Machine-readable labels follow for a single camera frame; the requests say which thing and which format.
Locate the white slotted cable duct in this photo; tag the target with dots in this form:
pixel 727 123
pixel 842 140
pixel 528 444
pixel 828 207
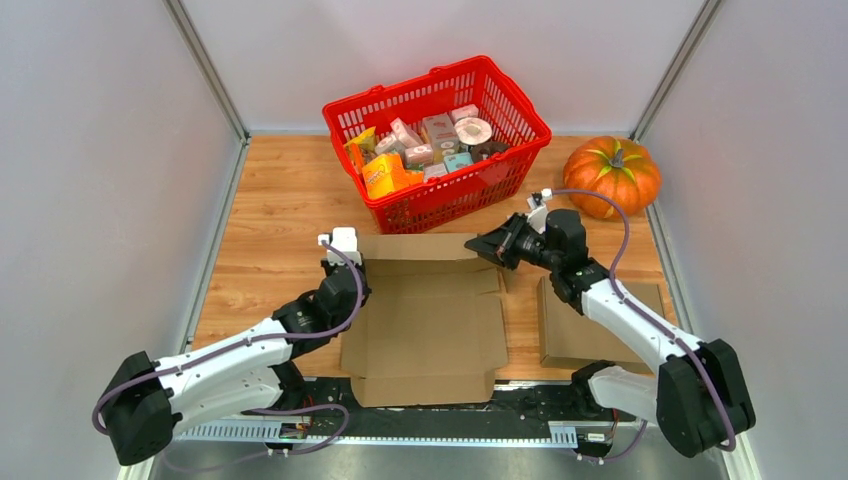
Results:
pixel 548 435

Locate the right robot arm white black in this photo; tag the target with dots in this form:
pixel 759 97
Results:
pixel 698 396

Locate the pink white round roll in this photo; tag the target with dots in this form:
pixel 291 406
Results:
pixel 473 131

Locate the right aluminium frame post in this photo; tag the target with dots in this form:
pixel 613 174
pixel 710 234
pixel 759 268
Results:
pixel 690 42

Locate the brown cardboard sheet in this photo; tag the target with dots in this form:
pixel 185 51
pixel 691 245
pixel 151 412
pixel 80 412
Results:
pixel 432 330

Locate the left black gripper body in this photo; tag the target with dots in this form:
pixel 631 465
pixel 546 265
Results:
pixel 329 268

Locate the orange snack box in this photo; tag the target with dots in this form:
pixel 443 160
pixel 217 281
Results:
pixel 386 174

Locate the yellow snack packet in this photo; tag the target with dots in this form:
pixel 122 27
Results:
pixel 361 149

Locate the red plastic shopping basket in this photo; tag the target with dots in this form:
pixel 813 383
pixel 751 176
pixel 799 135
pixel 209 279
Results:
pixel 427 108

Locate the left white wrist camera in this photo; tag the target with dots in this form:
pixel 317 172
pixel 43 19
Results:
pixel 341 245

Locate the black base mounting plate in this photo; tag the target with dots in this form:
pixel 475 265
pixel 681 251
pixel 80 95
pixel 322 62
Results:
pixel 511 409

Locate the brown cardboard box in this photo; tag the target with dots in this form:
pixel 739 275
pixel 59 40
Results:
pixel 570 340

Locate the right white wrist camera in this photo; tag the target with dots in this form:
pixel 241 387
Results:
pixel 538 208

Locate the orange pumpkin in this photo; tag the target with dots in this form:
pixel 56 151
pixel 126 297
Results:
pixel 610 168

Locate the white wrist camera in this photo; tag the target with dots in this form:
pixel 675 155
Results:
pixel 538 208
pixel 341 245

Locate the left aluminium frame post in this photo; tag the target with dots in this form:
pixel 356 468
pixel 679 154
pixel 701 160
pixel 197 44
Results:
pixel 192 39

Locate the aluminium frame post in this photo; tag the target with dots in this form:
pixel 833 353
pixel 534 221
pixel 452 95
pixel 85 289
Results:
pixel 192 39
pixel 690 42

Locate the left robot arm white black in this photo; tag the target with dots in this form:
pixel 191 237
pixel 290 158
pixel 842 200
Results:
pixel 147 403

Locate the dark brown round item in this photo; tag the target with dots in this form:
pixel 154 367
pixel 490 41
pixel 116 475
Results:
pixel 487 149

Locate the teal small box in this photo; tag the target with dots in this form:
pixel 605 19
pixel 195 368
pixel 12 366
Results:
pixel 456 162

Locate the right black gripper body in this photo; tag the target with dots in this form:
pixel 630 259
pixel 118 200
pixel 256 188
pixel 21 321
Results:
pixel 530 247

